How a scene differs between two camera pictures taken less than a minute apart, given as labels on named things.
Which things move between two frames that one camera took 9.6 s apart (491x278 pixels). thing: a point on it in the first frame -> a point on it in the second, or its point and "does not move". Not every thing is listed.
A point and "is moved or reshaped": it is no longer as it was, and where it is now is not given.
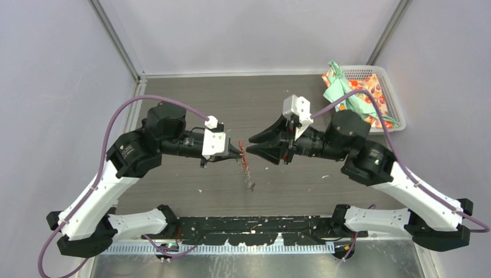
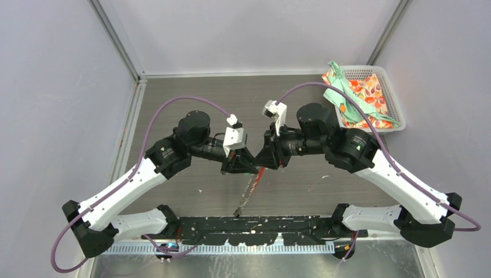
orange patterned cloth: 371,84 does not move
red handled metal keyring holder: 248,183 is moved or reshaped
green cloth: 339,87 does not move
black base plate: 253,230 does not move
